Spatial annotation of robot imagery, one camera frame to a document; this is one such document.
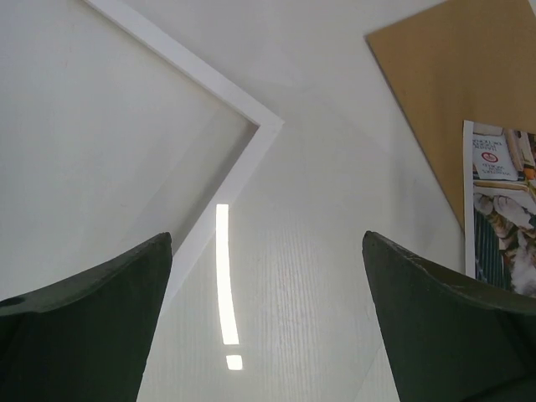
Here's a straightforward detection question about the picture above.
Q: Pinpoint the white wooden picture frame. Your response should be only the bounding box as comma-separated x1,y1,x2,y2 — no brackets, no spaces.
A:
0,0,286,291

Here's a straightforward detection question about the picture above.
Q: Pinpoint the brown cardboard backing board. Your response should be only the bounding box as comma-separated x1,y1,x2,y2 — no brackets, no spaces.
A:
366,0,535,224

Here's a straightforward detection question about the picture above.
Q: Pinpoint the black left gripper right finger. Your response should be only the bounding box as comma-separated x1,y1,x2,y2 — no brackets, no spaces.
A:
363,231,535,401

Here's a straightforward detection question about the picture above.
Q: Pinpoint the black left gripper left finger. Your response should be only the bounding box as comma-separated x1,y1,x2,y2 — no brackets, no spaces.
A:
1,233,173,401

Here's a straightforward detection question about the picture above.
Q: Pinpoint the cat and books photo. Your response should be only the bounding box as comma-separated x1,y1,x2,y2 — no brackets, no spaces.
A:
462,121,535,297

